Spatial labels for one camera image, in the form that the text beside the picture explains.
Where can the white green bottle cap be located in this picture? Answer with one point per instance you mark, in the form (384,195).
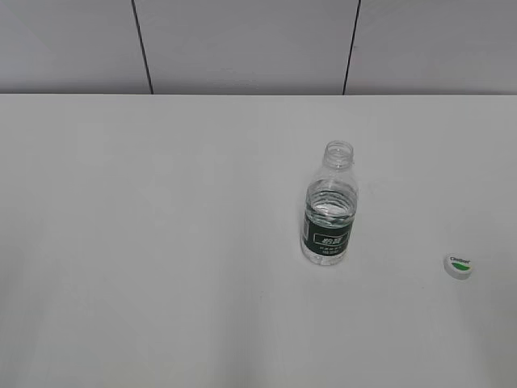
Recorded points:
(458,266)

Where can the clear water bottle green label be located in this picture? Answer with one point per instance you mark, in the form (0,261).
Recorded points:
(331,203)

